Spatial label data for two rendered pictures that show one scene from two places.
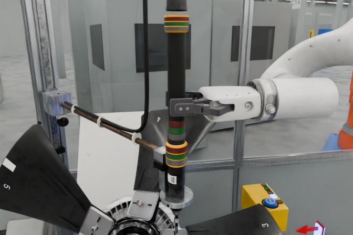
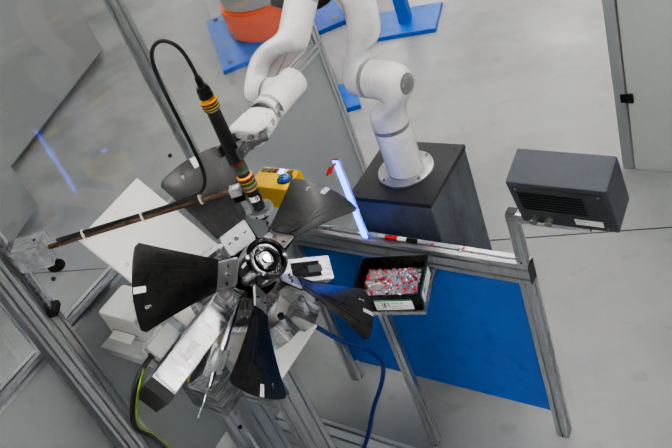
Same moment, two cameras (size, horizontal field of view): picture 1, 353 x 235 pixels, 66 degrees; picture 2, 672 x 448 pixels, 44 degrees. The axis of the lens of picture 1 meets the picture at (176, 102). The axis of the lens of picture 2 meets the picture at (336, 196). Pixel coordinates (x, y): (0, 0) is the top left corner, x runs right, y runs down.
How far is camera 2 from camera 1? 1.72 m
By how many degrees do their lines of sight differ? 40
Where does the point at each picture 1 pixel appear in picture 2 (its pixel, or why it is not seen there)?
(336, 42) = (284, 45)
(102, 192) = not seen: hidden behind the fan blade
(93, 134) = (110, 244)
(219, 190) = not seen: hidden behind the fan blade
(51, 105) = (45, 254)
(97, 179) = not seen: hidden behind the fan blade
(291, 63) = (260, 68)
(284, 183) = (257, 156)
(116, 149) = (143, 239)
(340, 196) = (311, 126)
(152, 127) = (184, 187)
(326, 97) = (299, 82)
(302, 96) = (290, 92)
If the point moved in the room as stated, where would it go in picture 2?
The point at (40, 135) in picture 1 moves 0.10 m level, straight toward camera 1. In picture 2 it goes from (147, 249) to (183, 245)
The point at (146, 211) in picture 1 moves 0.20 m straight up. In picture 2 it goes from (246, 237) to (217, 181)
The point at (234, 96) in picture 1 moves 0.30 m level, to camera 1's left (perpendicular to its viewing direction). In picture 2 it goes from (263, 122) to (182, 196)
